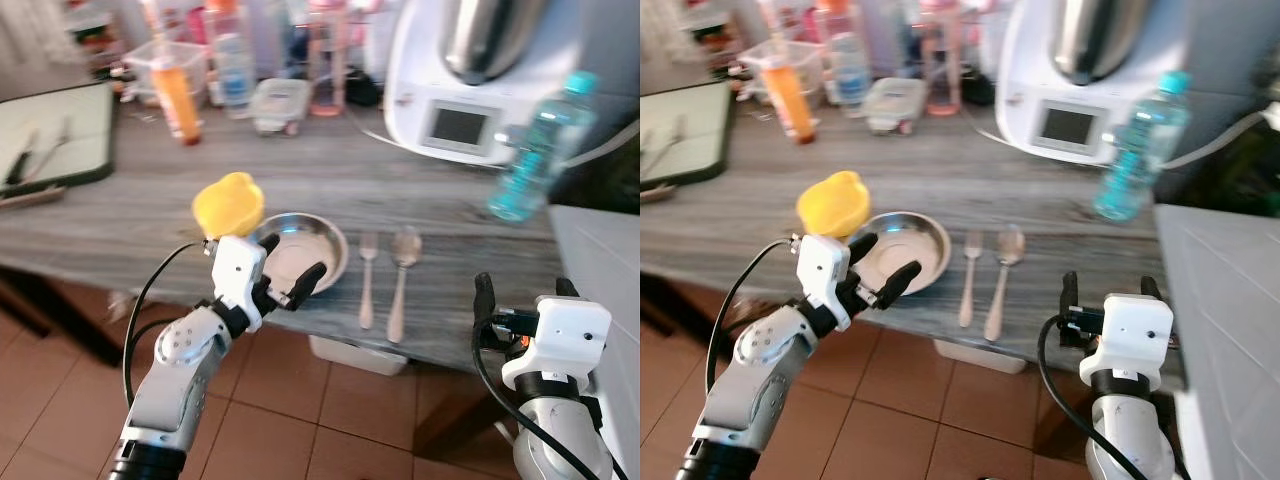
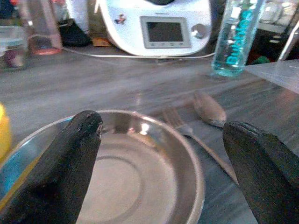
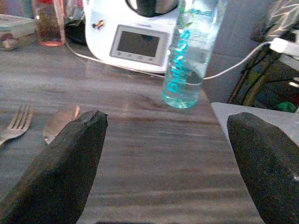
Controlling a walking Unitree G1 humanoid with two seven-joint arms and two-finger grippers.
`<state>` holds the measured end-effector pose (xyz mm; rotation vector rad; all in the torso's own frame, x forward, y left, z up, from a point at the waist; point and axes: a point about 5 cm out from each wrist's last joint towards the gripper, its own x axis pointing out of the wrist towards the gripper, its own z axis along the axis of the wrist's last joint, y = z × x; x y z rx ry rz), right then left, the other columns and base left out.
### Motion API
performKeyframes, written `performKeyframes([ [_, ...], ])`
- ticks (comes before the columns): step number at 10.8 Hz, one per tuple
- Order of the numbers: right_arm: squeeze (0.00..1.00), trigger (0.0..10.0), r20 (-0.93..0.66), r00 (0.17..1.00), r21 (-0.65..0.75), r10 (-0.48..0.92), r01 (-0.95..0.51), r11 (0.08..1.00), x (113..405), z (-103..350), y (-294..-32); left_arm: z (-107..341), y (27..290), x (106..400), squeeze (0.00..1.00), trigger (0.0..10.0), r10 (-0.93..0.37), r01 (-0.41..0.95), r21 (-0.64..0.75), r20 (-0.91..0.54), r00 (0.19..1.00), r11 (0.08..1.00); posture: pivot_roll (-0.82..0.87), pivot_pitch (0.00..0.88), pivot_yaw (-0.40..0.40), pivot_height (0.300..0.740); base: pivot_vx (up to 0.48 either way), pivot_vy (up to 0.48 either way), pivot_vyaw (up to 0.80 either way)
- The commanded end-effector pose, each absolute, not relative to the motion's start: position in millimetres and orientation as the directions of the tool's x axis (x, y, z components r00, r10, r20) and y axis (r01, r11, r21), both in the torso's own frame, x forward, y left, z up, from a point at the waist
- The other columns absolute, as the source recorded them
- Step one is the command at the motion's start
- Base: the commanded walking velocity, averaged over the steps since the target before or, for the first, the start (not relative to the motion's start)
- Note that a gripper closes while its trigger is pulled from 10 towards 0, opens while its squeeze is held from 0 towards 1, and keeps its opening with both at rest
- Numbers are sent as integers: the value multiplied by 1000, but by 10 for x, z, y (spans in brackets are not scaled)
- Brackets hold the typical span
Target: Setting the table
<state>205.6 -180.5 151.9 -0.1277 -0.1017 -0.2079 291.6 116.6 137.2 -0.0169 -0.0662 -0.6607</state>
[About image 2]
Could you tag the metal spoon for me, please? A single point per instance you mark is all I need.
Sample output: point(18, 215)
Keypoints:
point(208, 108)

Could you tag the black rounded object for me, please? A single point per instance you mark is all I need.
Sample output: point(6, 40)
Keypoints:
point(72, 35)

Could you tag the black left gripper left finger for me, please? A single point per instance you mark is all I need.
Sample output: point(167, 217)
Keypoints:
point(60, 168)

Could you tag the small clear plastic container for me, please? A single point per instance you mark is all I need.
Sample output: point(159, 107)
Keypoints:
point(14, 42)

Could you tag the small orange packet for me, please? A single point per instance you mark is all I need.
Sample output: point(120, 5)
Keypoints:
point(100, 42)

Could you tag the metal fork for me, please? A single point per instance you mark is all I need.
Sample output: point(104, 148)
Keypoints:
point(184, 129)

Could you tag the yellow plastic cup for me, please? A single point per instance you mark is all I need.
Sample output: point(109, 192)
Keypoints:
point(4, 133)

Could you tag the clear blue-print water bottle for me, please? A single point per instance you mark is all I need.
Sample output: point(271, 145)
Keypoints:
point(236, 42)

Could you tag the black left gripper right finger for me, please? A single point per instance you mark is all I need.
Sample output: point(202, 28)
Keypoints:
point(264, 172)

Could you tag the white kitchen cooking machine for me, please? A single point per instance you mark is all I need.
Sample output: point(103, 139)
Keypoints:
point(126, 35)

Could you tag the tall pink clear bottle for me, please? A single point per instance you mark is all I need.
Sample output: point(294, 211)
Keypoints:
point(44, 44)

